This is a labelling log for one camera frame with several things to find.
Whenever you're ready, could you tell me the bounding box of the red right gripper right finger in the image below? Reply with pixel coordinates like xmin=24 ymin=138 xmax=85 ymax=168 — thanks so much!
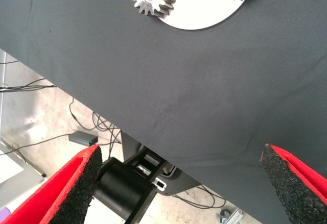
xmin=260 ymin=143 xmax=327 ymax=224

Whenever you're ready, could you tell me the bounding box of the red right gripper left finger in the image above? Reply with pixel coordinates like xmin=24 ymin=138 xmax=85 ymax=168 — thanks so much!
xmin=0 ymin=143 xmax=103 ymax=224

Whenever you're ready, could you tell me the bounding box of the round metal carrier plate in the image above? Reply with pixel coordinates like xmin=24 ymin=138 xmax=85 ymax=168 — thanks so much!
xmin=155 ymin=0 xmax=259 ymax=31

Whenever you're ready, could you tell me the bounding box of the grey device box green light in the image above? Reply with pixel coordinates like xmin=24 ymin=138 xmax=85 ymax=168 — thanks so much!
xmin=68 ymin=131 xmax=99 ymax=147

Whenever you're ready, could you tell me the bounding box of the caster wheel with aluminium profile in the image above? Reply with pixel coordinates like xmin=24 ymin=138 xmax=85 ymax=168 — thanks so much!
xmin=216 ymin=208 xmax=245 ymax=224

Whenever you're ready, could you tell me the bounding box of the small silver metal clip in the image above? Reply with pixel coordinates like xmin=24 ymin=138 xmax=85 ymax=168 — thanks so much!
xmin=152 ymin=179 xmax=167 ymax=192

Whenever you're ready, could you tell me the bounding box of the dark grey table cloth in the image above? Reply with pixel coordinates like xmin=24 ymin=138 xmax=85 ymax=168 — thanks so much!
xmin=0 ymin=0 xmax=327 ymax=224

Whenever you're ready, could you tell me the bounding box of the thin grey floor cable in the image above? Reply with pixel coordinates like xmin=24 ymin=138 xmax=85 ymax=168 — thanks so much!
xmin=0 ymin=133 xmax=70 ymax=156

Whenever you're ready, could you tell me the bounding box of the black cylindrical frame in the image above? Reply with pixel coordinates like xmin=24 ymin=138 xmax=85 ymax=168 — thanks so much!
xmin=93 ymin=146 xmax=167 ymax=223

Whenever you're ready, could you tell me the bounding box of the thin black floor cable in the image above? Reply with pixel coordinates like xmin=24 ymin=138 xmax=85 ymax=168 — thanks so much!
xmin=0 ymin=78 xmax=57 ymax=92
xmin=68 ymin=96 xmax=123 ymax=156
xmin=173 ymin=184 xmax=227 ymax=209

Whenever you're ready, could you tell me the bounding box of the grey metal post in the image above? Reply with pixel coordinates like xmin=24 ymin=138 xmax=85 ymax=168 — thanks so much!
xmin=0 ymin=49 xmax=8 ymax=138

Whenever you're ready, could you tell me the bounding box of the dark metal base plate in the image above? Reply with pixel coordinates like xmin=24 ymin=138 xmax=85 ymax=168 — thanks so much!
xmin=121 ymin=131 xmax=201 ymax=196

